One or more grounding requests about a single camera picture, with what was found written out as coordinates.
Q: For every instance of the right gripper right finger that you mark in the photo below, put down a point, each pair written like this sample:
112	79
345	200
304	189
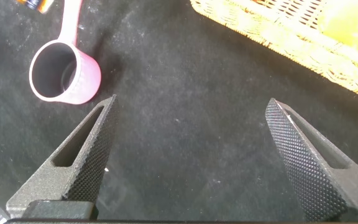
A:
315	168

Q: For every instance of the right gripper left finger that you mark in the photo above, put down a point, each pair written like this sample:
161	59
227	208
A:
85	161

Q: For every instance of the pink saucepan grey inside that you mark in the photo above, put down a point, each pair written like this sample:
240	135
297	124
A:
82	71

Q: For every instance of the yellow lemon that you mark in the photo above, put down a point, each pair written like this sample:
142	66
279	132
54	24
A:
353	25

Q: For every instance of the gold drink can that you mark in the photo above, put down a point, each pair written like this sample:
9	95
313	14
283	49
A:
36	3

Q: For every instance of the black tablecloth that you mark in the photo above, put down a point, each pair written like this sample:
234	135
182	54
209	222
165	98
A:
191	140

